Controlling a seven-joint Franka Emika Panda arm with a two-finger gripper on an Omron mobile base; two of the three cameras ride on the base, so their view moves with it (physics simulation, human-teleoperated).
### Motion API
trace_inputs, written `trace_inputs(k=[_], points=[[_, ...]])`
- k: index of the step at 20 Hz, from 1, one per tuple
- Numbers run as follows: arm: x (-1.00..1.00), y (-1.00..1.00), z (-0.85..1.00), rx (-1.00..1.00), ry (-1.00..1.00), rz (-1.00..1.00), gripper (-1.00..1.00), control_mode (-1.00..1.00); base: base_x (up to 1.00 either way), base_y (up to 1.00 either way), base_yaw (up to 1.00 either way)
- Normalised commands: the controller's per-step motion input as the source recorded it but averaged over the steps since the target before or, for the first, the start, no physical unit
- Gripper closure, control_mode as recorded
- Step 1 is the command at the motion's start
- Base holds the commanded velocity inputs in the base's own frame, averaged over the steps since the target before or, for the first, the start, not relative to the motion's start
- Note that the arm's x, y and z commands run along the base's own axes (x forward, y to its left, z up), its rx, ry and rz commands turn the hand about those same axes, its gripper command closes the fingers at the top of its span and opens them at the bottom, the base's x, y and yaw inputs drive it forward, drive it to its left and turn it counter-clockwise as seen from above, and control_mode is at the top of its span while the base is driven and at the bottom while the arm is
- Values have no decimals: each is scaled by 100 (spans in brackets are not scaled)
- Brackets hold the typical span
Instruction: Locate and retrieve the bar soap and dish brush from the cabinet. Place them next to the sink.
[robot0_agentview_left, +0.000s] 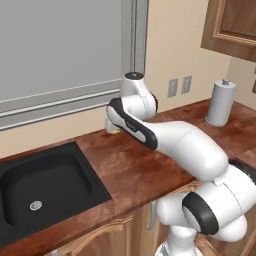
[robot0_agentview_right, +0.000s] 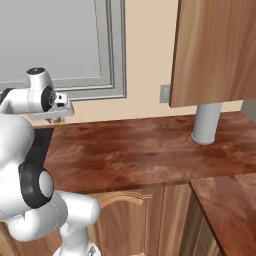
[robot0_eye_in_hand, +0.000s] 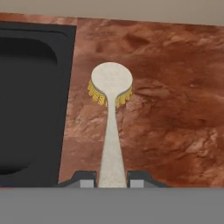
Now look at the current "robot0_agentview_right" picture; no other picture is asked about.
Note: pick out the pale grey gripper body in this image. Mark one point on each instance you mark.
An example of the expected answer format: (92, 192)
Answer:
(50, 112)

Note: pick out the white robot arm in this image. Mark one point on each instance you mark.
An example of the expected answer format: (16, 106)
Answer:
(20, 186)

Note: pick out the wooden arched base cabinet door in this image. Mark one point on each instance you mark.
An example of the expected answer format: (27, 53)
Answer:
(126, 226)

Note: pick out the plain wooden base cabinet panel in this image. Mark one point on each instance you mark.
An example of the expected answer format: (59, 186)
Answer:
(176, 220)

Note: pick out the grey framed window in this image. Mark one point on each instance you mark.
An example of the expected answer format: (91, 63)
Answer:
(60, 43)

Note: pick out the grey round pipe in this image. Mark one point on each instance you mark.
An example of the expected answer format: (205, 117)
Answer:
(206, 123)

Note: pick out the grey wall socket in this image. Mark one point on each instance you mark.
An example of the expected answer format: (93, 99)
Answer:
(165, 93)

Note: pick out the wooden wall cabinet door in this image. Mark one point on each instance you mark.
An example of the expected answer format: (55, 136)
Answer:
(213, 50)

